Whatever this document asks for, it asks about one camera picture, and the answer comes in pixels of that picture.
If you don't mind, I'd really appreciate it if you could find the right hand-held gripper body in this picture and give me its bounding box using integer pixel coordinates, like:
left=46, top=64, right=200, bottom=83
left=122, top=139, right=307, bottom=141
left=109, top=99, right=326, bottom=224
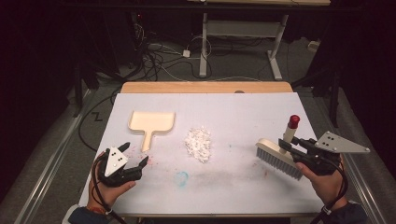
left=291, top=131, right=372, bottom=176

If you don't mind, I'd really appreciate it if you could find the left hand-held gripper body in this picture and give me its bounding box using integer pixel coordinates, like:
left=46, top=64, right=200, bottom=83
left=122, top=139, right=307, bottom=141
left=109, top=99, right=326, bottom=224
left=97, top=146, right=144, bottom=189

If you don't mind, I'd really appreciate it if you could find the cream brush with red cap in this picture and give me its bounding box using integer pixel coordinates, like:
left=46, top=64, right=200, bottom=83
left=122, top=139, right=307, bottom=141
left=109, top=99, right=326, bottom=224
left=255, top=114, right=304, bottom=181

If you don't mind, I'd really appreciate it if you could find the cream dustpan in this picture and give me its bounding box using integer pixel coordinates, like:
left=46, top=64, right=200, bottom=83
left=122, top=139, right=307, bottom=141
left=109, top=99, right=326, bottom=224
left=127, top=109, right=177, bottom=153

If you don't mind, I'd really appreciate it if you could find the person's right hand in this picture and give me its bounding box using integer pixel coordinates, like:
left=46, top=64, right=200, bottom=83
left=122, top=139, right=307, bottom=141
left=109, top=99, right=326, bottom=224
left=294, top=154, right=348, bottom=213

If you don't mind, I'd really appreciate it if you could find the person's left hand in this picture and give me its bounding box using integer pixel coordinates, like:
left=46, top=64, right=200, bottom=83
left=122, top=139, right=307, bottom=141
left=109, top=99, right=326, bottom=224
left=87, top=151, right=137, bottom=213

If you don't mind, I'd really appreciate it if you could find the black metal stand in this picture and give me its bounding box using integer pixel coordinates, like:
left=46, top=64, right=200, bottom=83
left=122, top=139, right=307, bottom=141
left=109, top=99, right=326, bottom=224
left=72, top=60, right=99, bottom=119
left=291, top=66, right=342, bottom=129

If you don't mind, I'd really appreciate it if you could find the pile of white paper scraps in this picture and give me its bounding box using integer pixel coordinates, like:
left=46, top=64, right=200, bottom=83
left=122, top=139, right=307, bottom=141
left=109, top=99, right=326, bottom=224
left=183, top=125, right=213, bottom=164

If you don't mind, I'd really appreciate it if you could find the white table mat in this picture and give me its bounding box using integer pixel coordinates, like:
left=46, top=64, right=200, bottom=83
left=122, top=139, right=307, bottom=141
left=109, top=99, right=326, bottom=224
left=78, top=91, right=324, bottom=217

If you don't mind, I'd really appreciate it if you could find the small white box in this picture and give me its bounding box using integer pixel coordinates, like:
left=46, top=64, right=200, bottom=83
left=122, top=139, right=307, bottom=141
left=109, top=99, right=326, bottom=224
left=307, top=40, right=321, bottom=53

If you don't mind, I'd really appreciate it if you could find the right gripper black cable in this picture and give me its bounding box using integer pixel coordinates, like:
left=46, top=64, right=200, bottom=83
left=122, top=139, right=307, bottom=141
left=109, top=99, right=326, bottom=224
left=310, top=160, right=349, bottom=224

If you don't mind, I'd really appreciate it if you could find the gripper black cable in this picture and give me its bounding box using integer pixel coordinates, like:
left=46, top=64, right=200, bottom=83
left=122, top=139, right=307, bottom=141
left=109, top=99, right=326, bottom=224
left=310, top=160, right=349, bottom=224
left=91, top=154, right=127, bottom=224

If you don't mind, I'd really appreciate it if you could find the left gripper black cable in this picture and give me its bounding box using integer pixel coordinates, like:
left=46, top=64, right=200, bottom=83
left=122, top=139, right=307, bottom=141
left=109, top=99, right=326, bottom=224
left=91, top=154, right=127, bottom=224

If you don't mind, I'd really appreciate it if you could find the black floor cable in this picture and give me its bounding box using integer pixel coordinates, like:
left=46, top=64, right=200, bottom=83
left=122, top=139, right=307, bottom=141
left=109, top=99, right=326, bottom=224
left=77, top=88, right=123, bottom=153

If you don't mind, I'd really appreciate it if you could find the metal floor rail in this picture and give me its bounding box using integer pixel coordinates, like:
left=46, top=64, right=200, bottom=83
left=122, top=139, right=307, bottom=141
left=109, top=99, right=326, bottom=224
left=337, top=152, right=389, bottom=224
left=12, top=88, right=92, bottom=224

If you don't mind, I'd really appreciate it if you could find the orange wrist bracelet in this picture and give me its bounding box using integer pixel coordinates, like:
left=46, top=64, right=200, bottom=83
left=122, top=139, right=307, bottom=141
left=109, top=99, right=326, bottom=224
left=86, top=204, right=114, bottom=217

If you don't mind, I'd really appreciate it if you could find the tangle of floor cables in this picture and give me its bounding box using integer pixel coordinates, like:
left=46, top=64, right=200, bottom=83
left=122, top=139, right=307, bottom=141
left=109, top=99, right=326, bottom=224
left=127, top=22, right=216, bottom=82

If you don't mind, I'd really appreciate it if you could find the white metal desk frame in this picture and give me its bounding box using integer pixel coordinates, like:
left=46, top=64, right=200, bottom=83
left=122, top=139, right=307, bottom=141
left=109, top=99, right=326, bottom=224
left=198, top=11, right=290, bottom=81

